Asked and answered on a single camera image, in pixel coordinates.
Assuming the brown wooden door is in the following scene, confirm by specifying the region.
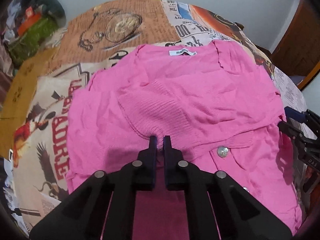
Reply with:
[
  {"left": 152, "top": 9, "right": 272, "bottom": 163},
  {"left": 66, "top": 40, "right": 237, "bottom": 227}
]
[{"left": 271, "top": 0, "right": 319, "bottom": 90}]

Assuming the printed newspaper pattern bedspread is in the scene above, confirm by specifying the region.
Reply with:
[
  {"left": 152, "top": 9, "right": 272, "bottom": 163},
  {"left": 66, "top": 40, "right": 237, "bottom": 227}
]
[{"left": 4, "top": 0, "right": 318, "bottom": 233}]

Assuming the yellow cardboard box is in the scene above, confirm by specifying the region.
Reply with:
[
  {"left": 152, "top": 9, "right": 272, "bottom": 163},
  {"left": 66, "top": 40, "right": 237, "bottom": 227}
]
[{"left": 1, "top": 47, "right": 59, "bottom": 159}]

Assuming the orange box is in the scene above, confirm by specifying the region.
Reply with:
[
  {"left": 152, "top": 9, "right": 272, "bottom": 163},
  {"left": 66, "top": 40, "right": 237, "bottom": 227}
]
[{"left": 17, "top": 14, "right": 41, "bottom": 37}]

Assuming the pink knit cardigan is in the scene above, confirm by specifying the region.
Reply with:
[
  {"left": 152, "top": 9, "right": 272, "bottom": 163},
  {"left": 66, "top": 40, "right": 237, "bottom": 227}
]
[{"left": 66, "top": 40, "right": 302, "bottom": 233}]

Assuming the dark grey plush toy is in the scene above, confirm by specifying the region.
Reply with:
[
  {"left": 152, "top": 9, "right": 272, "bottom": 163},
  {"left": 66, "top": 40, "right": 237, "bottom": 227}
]
[{"left": 40, "top": 0, "right": 66, "bottom": 28}]

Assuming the green storage bag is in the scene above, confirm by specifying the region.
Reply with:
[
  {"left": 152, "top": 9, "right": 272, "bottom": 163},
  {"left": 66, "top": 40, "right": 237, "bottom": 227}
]
[{"left": 8, "top": 17, "right": 58, "bottom": 68}]

